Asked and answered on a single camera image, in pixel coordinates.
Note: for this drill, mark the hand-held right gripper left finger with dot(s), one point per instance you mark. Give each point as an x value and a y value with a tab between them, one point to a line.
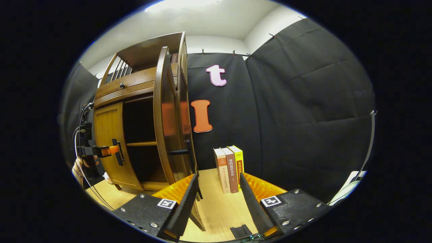
184	209

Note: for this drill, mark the yellow book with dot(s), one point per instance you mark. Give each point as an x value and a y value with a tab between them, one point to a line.
239	162

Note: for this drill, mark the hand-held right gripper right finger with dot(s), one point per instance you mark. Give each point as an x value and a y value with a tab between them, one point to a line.
254	209

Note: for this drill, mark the wooden inner cabinet shelf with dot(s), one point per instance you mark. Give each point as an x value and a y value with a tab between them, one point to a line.
141	143

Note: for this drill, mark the large ceiling light panel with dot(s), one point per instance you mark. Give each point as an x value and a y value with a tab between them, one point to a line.
182	5

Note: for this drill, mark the brown book with white label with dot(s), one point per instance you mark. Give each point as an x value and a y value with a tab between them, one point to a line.
232	172

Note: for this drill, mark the upright brown book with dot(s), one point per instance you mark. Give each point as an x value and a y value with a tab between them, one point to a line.
174	58

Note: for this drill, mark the wooden cabinet door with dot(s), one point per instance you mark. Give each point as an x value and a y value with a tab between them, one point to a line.
106	128
167	128

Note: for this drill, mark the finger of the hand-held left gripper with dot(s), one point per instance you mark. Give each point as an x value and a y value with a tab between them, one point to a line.
109	151

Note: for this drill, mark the wooden drawer with black knob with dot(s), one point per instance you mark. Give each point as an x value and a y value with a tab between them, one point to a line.
135	81

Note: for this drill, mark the wooden double-door shoe cabinet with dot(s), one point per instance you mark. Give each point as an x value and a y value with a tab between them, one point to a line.
138	55

